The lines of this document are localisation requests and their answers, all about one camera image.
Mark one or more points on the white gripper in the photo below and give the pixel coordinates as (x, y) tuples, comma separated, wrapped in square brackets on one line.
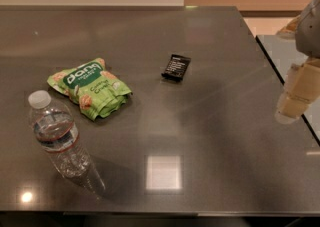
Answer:
[(310, 32)]

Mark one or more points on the clear plastic water bottle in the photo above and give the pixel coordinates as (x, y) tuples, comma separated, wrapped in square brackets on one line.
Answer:
[(55, 130)]

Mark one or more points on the black rxbar chocolate bar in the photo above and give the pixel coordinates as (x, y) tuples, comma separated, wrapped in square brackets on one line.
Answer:
[(176, 67)]

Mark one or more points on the grey side table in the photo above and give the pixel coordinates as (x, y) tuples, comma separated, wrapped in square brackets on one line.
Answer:
[(285, 60)]

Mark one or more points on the green snack chips bag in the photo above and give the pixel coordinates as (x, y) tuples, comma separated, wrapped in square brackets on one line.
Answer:
[(92, 87)]

